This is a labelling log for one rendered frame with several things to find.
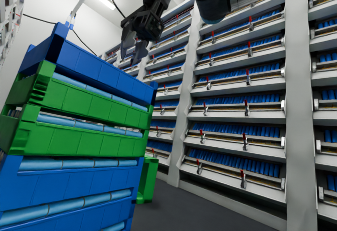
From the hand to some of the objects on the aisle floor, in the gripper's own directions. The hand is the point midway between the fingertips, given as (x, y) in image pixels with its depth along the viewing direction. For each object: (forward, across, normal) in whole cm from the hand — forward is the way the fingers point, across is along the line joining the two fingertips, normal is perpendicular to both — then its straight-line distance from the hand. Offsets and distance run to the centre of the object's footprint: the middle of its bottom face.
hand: (127, 58), depth 50 cm
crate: (+58, +39, +10) cm, 71 cm away
